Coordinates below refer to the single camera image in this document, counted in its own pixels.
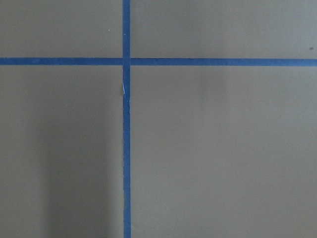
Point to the brown paper table cover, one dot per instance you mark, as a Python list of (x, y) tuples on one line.
[(217, 151)]

